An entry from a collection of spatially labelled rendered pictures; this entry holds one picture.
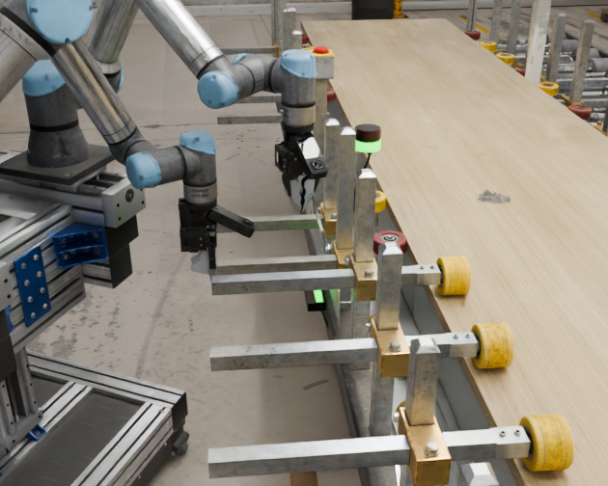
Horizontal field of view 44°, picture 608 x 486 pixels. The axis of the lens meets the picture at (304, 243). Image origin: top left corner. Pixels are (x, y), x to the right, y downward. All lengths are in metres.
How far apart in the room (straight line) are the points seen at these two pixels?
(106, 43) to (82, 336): 1.54
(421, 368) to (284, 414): 1.61
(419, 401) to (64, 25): 0.87
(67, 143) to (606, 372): 1.30
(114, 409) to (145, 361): 0.57
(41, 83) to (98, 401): 1.04
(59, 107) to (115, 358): 1.35
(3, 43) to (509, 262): 1.12
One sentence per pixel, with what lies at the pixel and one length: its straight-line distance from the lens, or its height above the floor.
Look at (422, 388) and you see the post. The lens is 1.11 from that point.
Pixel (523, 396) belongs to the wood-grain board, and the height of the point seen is 0.90.
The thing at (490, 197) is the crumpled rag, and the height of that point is 0.91.
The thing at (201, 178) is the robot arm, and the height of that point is 1.09.
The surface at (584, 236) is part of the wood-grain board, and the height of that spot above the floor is 0.90.
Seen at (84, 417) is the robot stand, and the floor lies 0.21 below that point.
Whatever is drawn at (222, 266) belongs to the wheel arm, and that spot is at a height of 0.86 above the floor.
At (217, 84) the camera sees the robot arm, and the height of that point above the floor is 1.31.
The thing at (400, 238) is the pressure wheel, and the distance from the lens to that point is 1.80.
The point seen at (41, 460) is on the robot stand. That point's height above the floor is 0.21.
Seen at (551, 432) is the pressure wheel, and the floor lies 0.98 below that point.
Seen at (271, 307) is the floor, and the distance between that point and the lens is 3.23.
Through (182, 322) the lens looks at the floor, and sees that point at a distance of 3.17.
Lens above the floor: 1.72
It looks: 27 degrees down
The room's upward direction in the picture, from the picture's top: straight up
